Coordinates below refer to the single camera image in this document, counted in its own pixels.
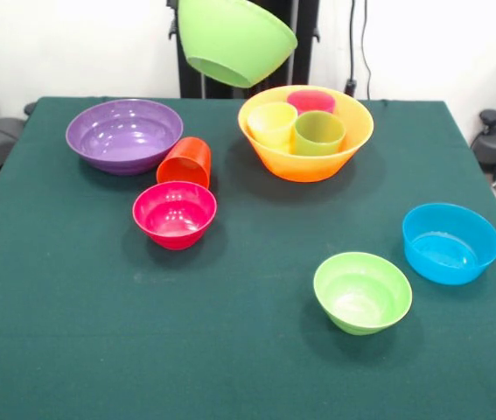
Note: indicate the large orange bowl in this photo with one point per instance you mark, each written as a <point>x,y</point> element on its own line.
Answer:
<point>304,166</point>

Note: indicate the yellow cup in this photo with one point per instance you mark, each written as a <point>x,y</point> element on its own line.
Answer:
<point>269,124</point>

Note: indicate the green cup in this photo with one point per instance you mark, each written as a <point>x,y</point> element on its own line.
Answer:
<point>317,140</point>

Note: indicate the purple cup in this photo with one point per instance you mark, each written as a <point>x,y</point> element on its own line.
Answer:
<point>311,100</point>

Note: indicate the large green bowl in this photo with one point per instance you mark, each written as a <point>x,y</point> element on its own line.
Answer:
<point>230,39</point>

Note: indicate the pink bowl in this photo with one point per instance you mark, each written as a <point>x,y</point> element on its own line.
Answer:
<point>174,219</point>

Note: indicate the red-orange cup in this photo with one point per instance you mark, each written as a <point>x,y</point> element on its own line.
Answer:
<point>186,164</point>

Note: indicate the small green bowl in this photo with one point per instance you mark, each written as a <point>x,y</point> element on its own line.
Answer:
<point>361,297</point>

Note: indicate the purple bowl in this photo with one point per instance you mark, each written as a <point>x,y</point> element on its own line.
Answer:
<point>125,135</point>

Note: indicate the dark green table cloth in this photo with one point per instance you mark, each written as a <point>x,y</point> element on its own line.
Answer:
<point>142,328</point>

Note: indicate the blue bowl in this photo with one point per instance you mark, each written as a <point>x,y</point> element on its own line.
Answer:
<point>449,245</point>

